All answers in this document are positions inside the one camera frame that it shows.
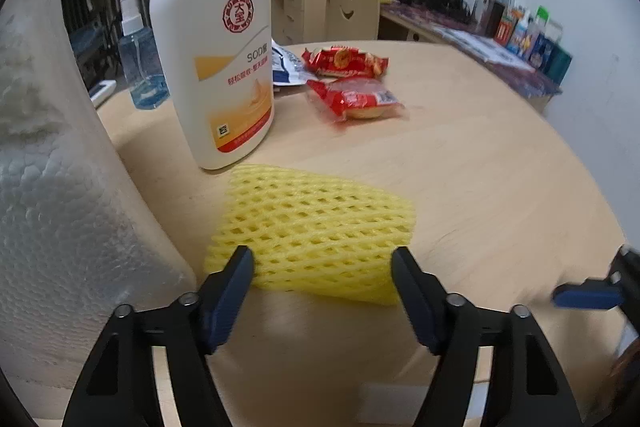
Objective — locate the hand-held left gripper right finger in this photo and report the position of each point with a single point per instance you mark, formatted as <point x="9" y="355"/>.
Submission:
<point x="422" y="307"/>

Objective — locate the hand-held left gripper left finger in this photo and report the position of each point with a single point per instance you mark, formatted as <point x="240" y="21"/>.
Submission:
<point x="225" y="307"/>

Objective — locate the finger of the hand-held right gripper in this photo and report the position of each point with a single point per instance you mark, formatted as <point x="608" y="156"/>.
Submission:
<point x="585" y="296"/>

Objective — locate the yellow foam fruit net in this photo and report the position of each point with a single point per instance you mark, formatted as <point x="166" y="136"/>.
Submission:
<point x="310" y="227"/>

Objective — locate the white styrofoam box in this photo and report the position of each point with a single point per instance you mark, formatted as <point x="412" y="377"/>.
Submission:
<point x="60" y="207"/>

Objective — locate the red snack packet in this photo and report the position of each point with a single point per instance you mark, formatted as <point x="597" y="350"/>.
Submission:
<point x="345" y="62"/>
<point x="355" y="99"/>

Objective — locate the desk with patterned cover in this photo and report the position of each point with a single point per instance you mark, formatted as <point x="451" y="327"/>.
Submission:
<point x="520" y="77"/>

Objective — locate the blue white packet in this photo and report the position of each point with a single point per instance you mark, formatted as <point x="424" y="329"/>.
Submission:
<point x="285" y="67"/>

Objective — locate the white remote control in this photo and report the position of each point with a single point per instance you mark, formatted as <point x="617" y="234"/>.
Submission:
<point x="102" y="91"/>

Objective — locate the clear blue spray bottle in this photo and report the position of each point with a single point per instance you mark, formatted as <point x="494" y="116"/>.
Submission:
<point x="142" y="72"/>

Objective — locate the row of bottles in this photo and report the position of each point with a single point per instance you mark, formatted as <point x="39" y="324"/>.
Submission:
<point x="530" y="37"/>

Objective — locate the printed papers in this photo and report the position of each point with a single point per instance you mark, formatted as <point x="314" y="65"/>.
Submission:
<point x="480" y="47"/>

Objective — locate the white lotion bottle red cap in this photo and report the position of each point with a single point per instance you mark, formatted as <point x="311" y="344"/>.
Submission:
<point x="215" y="32"/>

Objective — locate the wooden chair with smiley face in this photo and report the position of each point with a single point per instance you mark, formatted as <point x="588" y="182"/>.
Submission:
<point x="350" y="27"/>

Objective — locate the light wooden desk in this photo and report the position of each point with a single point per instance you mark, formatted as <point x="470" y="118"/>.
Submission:
<point x="300" y="7"/>

